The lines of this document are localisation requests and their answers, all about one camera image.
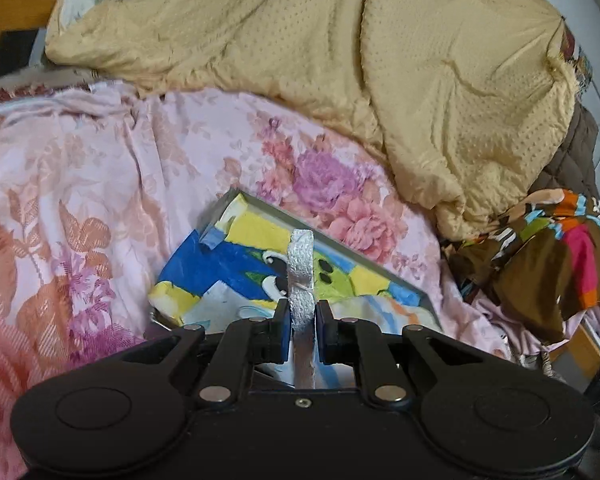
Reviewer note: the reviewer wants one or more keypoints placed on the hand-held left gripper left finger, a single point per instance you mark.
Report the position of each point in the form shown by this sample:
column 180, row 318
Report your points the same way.
column 281, row 332

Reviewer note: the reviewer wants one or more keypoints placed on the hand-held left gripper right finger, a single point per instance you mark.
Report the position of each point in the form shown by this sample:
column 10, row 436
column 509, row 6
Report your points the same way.
column 323, row 332

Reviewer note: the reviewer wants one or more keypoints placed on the silver foil-wrapped strip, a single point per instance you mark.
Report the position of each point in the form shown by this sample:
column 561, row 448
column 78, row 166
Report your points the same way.
column 300, row 270

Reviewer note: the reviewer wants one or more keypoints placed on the grey rectangular tray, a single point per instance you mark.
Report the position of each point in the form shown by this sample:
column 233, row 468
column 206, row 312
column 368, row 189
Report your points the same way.
column 222, row 210

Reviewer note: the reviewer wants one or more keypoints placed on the light blue cartoon cloth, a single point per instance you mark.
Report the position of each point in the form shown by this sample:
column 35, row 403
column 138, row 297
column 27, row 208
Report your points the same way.
column 370, row 310

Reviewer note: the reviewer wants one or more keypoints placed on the blue yellow cartoon towel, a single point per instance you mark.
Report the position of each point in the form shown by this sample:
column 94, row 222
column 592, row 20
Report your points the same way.
column 220, row 265

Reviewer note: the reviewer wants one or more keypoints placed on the brown multicoloured garment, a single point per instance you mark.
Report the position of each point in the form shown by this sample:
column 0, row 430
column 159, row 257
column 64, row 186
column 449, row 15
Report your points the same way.
column 530, row 270

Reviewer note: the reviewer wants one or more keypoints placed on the pink floral bedsheet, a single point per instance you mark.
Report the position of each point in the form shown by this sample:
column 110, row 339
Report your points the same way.
column 105, row 185

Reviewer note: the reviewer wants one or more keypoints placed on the yellow dotted blanket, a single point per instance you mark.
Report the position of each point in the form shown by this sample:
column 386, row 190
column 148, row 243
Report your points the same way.
column 330, row 60

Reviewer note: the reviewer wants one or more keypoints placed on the pale pink cloth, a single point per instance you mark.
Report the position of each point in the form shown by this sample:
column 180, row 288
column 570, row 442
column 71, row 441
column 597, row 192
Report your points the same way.
column 597, row 317

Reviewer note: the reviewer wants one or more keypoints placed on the brown quilted blanket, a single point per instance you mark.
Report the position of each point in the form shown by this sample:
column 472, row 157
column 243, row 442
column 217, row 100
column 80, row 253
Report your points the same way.
column 575, row 160

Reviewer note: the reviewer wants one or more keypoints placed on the grey patterned mattress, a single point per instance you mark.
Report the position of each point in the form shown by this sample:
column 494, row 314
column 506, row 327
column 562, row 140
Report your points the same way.
column 20, row 92

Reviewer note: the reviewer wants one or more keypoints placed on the small white cloth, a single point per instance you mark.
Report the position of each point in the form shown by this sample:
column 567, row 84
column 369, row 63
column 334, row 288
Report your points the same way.
column 75, row 5

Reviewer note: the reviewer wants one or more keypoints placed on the wooden chair part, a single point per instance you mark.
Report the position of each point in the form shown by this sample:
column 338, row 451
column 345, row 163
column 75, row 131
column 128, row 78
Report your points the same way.
column 10, row 15

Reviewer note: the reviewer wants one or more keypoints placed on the wooden bed end rail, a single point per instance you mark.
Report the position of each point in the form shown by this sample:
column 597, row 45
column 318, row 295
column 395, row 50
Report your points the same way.
column 587, row 340

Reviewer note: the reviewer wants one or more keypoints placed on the wall poster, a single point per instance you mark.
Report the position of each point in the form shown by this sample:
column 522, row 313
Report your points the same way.
column 577, row 65

